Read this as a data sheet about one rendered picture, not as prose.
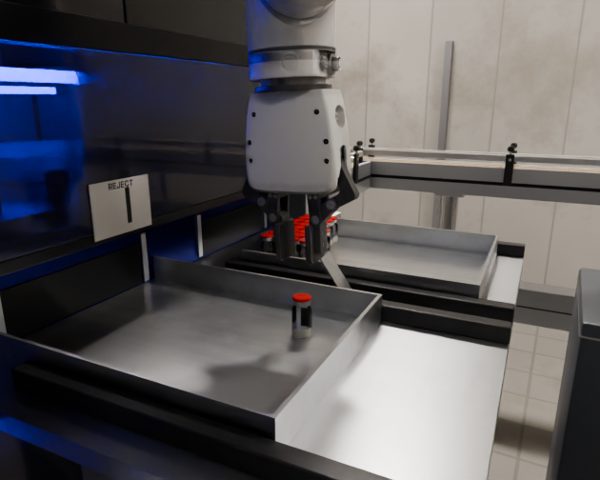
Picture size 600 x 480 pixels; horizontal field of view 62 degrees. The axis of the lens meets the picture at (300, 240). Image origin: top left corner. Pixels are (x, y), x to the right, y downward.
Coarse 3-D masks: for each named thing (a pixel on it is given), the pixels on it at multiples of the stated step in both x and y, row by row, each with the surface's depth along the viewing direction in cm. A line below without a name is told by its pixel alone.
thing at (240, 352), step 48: (144, 288) 69; (192, 288) 69; (240, 288) 66; (288, 288) 63; (336, 288) 60; (0, 336) 48; (48, 336) 55; (96, 336) 55; (144, 336) 55; (192, 336) 55; (240, 336) 55; (288, 336) 55; (336, 336) 55; (144, 384) 40; (192, 384) 45; (240, 384) 45; (288, 384) 45; (288, 432) 38
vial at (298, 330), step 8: (296, 304) 53; (304, 304) 53; (296, 312) 53; (304, 312) 53; (296, 320) 53; (304, 320) 53; (296, 328) 54; (304, 328) 54; (296, 336) 54; (304, 336) 54
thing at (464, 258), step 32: (352, 224) 94; (384, 224) 91; (256, 256) 74; (352, 256) 83; (384, 256) 83; (416, 256) 83; (448, 256) 83; (480, 256) 83; (416, 288) 64; (448, 288) 62; (480, 288) 62
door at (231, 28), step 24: (144, 0) 55; (168, 0) 59; (192, 0) 62; (216, 0) 67; (240, 0) 72; (144, 24) 56; (168, 24) 59; (192, 24) 63; (216, 24) 67; (240, 24) 72
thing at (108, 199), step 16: (144, 176) 57; (96, 192) 51; (112, 192) 53; (144, 192) 57; (96, 208) 51; (112, 208) 53; (144, 208) 57; (96, 224) 52; (112, 224) 53; (128, 224) 56; (144, 224) 58; (96, 240) 52
